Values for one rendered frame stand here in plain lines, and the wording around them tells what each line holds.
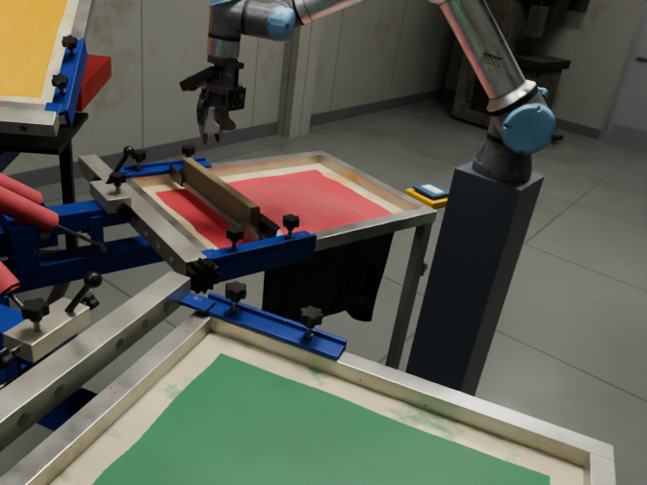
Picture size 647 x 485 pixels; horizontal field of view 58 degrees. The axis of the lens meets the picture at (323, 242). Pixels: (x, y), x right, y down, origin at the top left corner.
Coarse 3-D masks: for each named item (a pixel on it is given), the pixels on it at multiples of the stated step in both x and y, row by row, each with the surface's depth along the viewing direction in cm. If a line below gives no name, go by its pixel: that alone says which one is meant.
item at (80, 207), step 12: (72, 204) 140; (84, 204) 140; (96, 204) 141; (60, 216) 134; (72, 216) 136; (84, 216) 137; (108, 216) 141; (120, 216) 143; (72, 228) 137; (84, 228) 139
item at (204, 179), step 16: (192, 160) 171; (192, 176) 169; (208, 176) 162; (208, 192) 163; (224, 192) 156; (240, 192) 154; (224, 208) 157; (240, 208) 151; (256, 208) 148; (256, 224) 150
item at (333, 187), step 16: (272, 176) 197; (288, 176) 199; (304, 176) 201; (320, 176) 203; (160, 192) 173; (176, 192) 175; (336, 192) 192; (176, 208) 165; (192, 208) 167; (208, 208) 168
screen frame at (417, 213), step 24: (216, 168) 189; (240, 168) 194; (264, 168) 201; (336, 168) 208; (144, 192) 163; (384, 192) 191; (168, 216) 152; (408, 216) 173; (432, 216) 179; (192, 240) 142; (336, 240) 156; (360, 240) 163
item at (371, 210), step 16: (352, 192) 193; (368, 208) 183; (384, 208) 185; (192, 224) 157; (208, 224) 159; (224, 224) 160; (304, 224) 167; (320, 224) 168; (336, 224) 169; (208, 240) 151; (224, 240) 152; (240, 240) 153
